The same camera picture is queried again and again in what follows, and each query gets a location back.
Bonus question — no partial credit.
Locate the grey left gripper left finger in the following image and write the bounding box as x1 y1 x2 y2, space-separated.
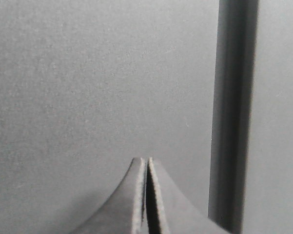
71 158 146 234

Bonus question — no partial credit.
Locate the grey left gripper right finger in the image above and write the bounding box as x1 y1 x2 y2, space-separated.
146 158 227 234

